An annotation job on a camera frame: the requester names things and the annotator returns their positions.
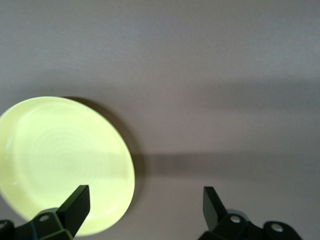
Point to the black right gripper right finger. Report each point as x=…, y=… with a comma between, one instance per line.
x=220, y=222

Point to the yellow round plate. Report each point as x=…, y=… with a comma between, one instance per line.
x=62, y=155

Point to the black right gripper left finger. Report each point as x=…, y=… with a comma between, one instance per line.
x=72, y=215

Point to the brown table cover sheet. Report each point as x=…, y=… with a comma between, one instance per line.
x=200, y=62

